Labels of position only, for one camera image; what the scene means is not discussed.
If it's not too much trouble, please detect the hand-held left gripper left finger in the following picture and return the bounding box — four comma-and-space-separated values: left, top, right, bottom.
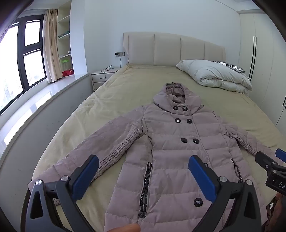
26, 154, 100, 232

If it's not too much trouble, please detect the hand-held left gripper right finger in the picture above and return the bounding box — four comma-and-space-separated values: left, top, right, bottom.
188, 155, 263, 232

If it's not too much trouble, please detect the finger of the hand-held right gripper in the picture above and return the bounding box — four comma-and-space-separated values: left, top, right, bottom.
255, 151, 280, 171
275, 148, 286, 161

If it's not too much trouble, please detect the mauve hooded puffer jacket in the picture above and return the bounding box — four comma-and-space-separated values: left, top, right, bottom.
28, 82, 272, 232

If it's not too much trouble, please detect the person's left hand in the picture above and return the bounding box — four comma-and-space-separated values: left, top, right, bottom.
105, 224, 141, 232

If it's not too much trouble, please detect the white window ledge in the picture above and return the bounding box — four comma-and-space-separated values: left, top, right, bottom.
0, 73, 94, 223

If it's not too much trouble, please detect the white wardrobe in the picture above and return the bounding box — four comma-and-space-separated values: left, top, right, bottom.
238, 12, 286, 127

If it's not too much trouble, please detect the white nightstand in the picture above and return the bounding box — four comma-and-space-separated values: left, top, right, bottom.
91, 67, 121, 91

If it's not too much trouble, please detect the bed with beige sheet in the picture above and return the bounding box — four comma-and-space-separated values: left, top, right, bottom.
33, 63, 283, 232

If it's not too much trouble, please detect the zebra print pillow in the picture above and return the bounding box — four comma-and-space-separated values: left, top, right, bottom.
212, 61, 245, 73

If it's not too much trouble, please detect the white folded duvet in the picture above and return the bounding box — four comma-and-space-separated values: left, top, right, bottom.
176, 59, 252, 93

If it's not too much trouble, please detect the cream padded headboard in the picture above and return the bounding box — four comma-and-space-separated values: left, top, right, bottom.
123, 32, 226, 67

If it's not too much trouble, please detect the beige curtain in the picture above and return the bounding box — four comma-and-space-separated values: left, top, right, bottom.
42, 9, 63, 83

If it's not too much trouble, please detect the black framed window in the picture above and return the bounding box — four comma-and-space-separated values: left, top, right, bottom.
0, 16, 47, 115

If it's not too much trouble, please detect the white built-in shelf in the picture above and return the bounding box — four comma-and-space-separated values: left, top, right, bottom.
57, 1, 74, 78

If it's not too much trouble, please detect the cable on nightstand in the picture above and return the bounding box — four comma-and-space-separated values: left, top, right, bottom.
100, 65, 115, 79

